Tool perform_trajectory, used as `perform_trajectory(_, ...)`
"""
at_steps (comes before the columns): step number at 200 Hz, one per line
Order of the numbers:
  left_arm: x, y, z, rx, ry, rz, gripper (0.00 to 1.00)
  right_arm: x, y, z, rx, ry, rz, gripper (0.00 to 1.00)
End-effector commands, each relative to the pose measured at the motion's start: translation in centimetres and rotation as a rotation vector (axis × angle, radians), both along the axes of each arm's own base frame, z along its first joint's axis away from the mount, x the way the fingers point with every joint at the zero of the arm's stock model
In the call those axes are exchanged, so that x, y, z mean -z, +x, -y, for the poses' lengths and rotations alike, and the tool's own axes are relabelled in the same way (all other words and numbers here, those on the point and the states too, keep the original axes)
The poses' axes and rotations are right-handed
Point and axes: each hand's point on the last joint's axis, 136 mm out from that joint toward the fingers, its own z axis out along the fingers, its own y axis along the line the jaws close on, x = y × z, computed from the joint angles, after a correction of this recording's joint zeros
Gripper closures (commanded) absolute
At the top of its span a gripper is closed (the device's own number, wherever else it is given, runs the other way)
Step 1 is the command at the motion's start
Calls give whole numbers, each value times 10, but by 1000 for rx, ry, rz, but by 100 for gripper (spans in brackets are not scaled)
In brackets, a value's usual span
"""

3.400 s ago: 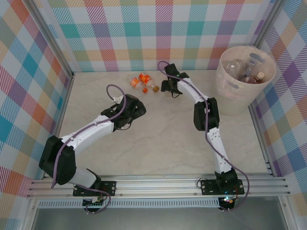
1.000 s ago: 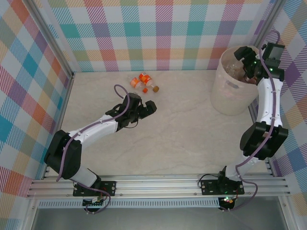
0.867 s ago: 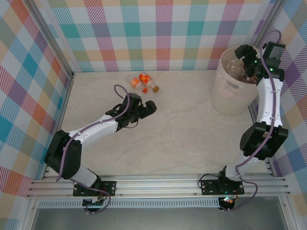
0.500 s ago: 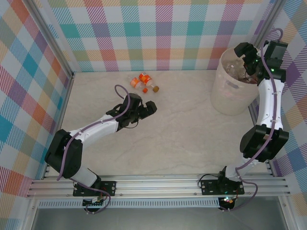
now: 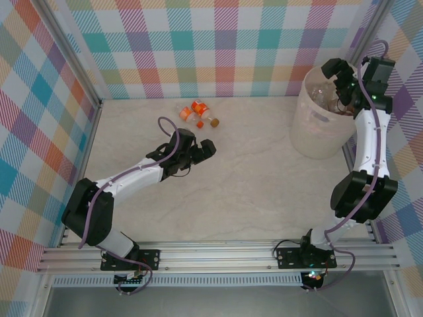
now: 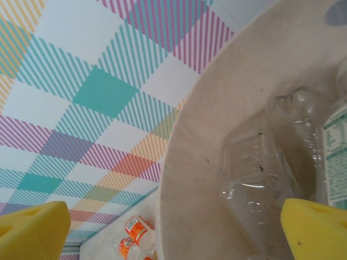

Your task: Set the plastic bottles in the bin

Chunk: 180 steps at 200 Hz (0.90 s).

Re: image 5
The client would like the beige round plastic bin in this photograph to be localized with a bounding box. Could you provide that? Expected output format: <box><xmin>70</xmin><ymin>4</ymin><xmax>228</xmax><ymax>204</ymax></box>
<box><xmin>289</xmin><ymin>65</ymin><xmax>360</xmax><ymax>160</ymax></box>

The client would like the orange label gold cap bottle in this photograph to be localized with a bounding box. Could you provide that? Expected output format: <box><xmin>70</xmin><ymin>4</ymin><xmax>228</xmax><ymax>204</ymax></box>
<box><xmin>190</xmin><ymin>100</ymin><xmax>221</xmax><ymax>128</ymax></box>

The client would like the small orange label bottle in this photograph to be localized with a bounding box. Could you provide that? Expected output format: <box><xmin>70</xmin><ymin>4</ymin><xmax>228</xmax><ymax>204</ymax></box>
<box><xmin>178</xmin><ymin>105</ymin><xmax>205</xmax><ymax>129</ymax></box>

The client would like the small circuit board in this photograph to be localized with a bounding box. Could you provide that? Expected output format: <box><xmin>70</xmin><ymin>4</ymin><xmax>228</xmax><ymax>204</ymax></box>
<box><xmin>302</xmin><ymin>269</ymin><xmax>324</xmax><ymax>289</ymax></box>
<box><xmin>114</xmin><ymin>270</ymin><xmax>146</xmax><ymax>287</ymax></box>

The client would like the left arm's purple cable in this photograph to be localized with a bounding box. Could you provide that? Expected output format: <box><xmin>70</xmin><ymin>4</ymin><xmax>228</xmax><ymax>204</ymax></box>
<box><xmin>78</xmin><ymin>117</ymin><xmax>186</xmax><ymax>250</ymax></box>

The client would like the arm's purple cable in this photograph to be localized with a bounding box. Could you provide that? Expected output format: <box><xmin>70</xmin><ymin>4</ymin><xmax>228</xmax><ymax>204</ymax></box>
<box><xmin>78</xmin><ymin>117</ymin><xmax>186</xmax><ymax>250</ymax></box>
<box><xmin>302</xmin><ymin>39</ymin><xmax>389</xmax><ymax>293</ymax></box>

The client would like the right arm's purple cable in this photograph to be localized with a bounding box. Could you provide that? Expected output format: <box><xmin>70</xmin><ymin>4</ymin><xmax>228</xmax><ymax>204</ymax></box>
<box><xmin>302</xmin><ymin>39</ymin><xmax>389</xmax><ymax>293</ymax></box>

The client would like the aluminium frame post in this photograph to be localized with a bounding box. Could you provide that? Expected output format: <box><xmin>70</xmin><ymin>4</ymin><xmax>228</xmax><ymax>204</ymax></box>
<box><xmin>358</xmin><ymin>0</ymin><xmax>394</xmax><ymax>52</ymax></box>
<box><xmin>36</xmin><ymin>0</ymin><xmax>103</xmax><ymax>112</ymax></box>

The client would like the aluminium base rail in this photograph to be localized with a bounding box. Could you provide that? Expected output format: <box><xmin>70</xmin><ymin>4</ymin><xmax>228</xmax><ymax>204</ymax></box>
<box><xmin>36</xmin><ymin>240</ymin><xmax>397</xmax><ymax>273</ymax></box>

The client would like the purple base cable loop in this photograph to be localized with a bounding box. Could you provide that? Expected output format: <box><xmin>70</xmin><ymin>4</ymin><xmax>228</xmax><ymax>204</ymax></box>
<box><xmin>115</xmin><ymin>262</ymin><xmax>153</xmax><ymax>296</ymax></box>

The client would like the perforated grey cable tray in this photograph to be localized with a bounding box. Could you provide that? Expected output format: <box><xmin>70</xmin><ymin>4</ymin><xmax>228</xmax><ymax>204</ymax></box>
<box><xmin>52</xmin><ymin>276</ymin><xmax>305</xmax><ymax>288</ymax></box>

